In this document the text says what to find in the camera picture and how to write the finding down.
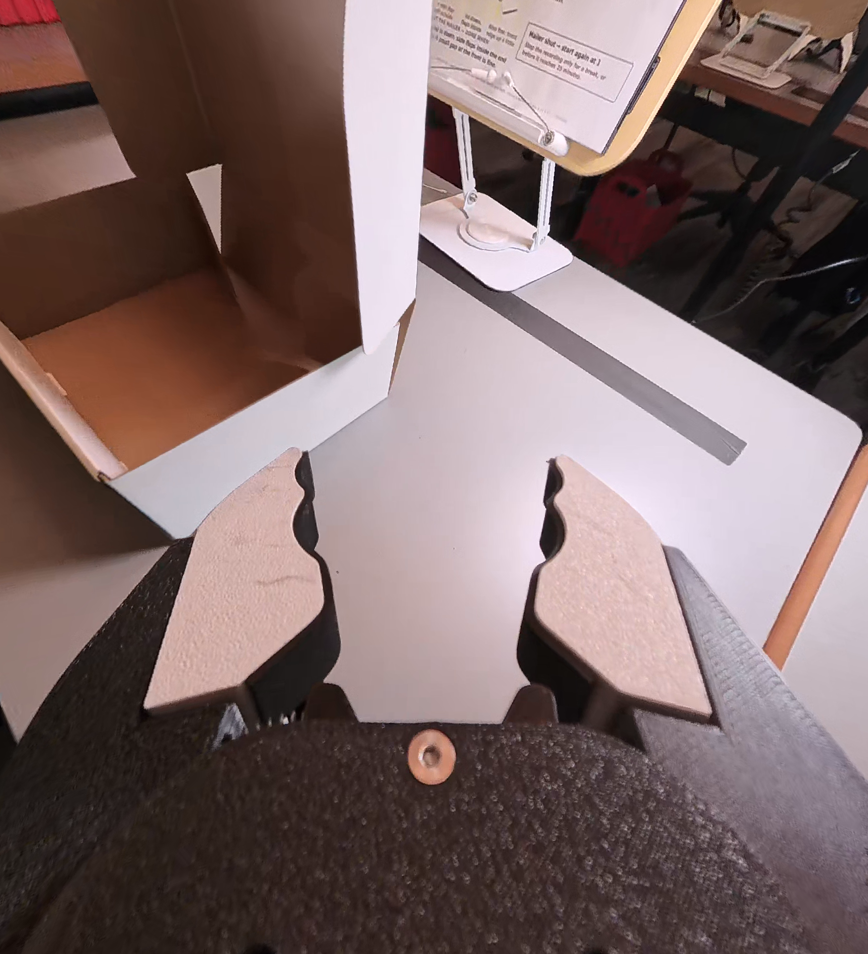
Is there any printed instruction sheet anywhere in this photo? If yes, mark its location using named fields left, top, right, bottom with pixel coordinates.
left=428, top=0, right=690, bottom=158

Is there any white laptop stand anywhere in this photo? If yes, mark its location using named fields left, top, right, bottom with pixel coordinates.
left=702, top=10, right=816, bottom=87

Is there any white document stand wooden board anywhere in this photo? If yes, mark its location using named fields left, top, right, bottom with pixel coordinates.
left=419, top=0, right=725, bottom=293

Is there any wooden desk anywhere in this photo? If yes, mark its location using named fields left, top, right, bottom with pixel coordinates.
left=678, top=30, right=868, bottom=166

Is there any brown cardboard box with lid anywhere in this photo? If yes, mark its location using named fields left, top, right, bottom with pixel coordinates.
left=0, top=0, right=436, bottom=539

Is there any red fabric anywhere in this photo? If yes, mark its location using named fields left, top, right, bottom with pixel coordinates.
left=0, top=0, right=60, bottom=32

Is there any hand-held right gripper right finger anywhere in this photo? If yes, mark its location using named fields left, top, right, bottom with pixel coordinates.
left=519, top=455, right=718, bottom=724

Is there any black desk leg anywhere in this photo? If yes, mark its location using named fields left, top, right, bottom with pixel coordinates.
left=698, top=0, right=868, bottom=250

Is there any white cable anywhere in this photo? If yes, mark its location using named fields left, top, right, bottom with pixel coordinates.
left=702, top=255, right=868, bottom=318

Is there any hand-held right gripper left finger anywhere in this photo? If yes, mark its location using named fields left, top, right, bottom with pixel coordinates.
left=143, top=447, right=342, bottom=716

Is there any white table with wooden edge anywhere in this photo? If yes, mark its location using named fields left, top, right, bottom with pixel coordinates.
left=764, top=431, right=868, bottom=828

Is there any red plastic crate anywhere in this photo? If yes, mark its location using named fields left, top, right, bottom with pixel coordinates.
left=574, top=149, right=694, bottom=268

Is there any black tape strip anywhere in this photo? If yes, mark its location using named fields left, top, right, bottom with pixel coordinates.
left=419, top=238, right=749, bottom=468

